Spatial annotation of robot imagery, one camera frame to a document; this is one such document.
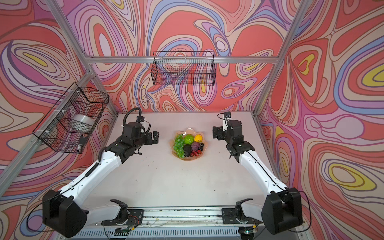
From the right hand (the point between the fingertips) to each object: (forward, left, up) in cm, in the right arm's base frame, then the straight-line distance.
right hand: (223, 128), depth 83 cm
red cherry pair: (-6, +17, -17) cm, 24 cm away
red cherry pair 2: (-6, +14, -15) cm, 21 cm away
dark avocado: (-3, +21, -16) cm, 27 cm away
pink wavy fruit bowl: (+10, +22, -16) cm, 29 cm away
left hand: (-2, +39, +1) cm, 39 cm away
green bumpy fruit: (+3, +20, -14) cm, 24 cm away
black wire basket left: (-2, +80, +9) cm, 81 cm away
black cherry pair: (-1, +12, -16) cm, 20 cm away
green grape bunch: (-1, +26, -14) cm, 30 cm away
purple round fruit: (-1, +16, -15) cm, 22 cm away
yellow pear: (+4, +14, -14) cm, 20 cm away
